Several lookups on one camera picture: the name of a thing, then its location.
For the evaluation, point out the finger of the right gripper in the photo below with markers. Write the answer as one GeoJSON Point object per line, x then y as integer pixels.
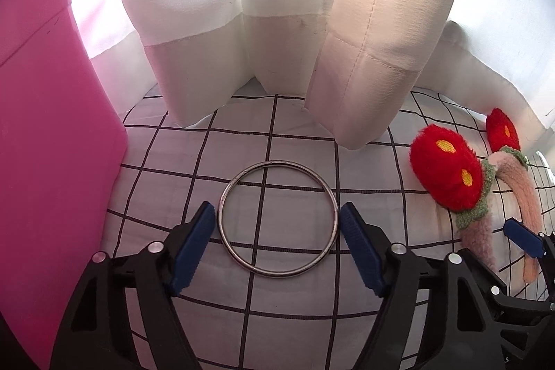
{"type": "Point", "coordinates": [529, 242]}

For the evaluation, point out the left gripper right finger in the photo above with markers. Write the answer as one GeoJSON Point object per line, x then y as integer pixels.
{"type": "Point", "coordinates": [459, 330]}

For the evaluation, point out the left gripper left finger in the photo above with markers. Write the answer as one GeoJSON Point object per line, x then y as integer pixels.
{"type": "Point", "coordinates": [95, 331]}

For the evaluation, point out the black grid white cloth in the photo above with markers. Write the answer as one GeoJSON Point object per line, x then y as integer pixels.
{"type": "Point", "coordinates": [232, 318]}

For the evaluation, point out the pink strawberry plush headband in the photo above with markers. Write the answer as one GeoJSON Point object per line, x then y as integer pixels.
{"type": "Point", "coordinates": [459, 181]}

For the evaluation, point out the closed silver bangle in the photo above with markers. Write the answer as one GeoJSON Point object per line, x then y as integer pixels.
{"type": "Point", "coordinates": [290, 218]}

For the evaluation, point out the white curtain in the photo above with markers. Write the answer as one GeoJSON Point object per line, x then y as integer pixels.
{"type": "Point", "coordinates": [353, 60]}

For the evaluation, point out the pink plastic bin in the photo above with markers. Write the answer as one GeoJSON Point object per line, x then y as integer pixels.
{"type": "Point", "coordinates": [61, 145]}

